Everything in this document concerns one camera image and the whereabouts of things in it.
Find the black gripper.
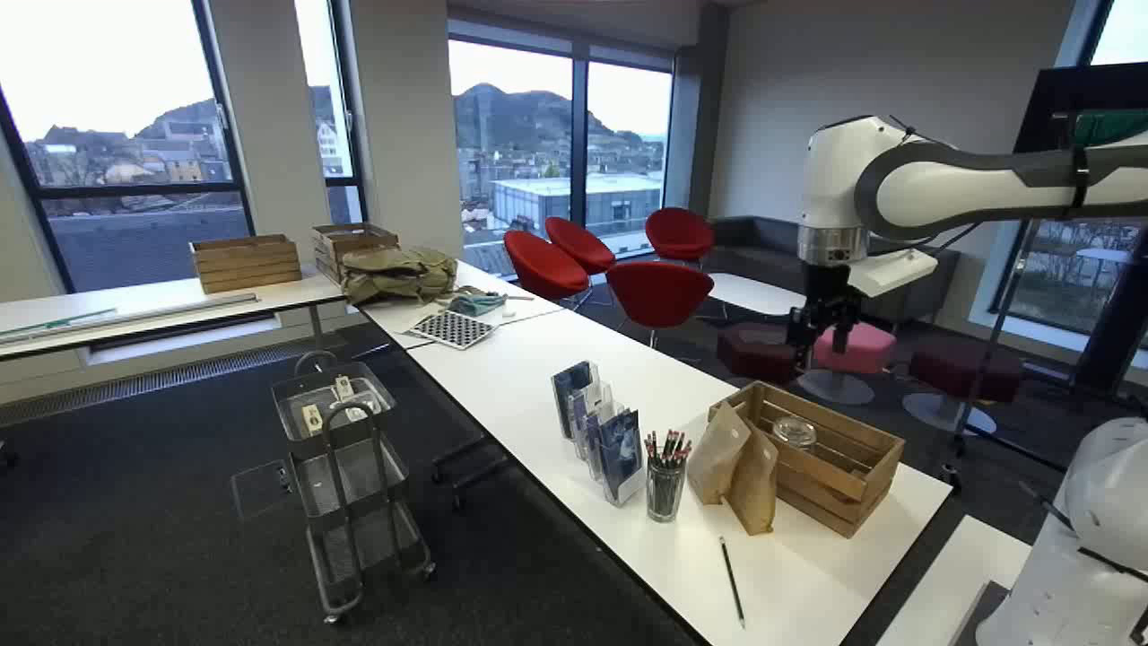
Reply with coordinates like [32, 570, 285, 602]
[782, 261, 869, 360]

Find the dark green pencil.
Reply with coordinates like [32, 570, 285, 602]
[714, 535, 749, 632]

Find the black mesh pencil holder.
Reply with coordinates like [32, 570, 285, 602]
[641, 460, 690, 529]

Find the pink round ottoman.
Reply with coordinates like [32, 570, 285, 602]
[798, 320, 902, 409]

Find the maroon round ottoman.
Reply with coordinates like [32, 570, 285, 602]
[904, 333, 1029, 438]
[714, 320, 803, 388]

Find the white coffee table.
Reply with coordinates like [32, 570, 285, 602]
[706, 268, 810, 323]

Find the dark grey sofa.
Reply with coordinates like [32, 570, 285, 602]
[710, 213, 960, 332]

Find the wooden slat crate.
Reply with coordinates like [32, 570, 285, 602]
[726, 378, 908, 541]

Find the brown paper bag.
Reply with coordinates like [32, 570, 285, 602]
[726, 429, 786, 537]
[687, 399, 757, 509]

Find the red lounge chair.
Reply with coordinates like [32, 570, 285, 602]
[641, 205, 718, 266]
[501, 225, 591, 304]
[543, 216, 622, 277]
[604, 257, 718, 353]

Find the blue patterned box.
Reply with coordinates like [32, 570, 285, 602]
[591, 406, 651, 505]

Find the white printed brochure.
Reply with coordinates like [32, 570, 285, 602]
[571, 378, 622, 466]

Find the black monitor stand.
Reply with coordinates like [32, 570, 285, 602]
[1073, 225, 1148, 399]

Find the black monitor screen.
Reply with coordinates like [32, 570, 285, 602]
[1013, 60, 1148, 225]

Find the teal fabric item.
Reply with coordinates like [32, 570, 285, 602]
[441, 283, 512, 320]

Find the weathered wooden box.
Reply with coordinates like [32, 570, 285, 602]
[313, 218, 402, 283]

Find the metal wire trolley cart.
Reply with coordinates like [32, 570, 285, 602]
[269, 348, 441, 628]

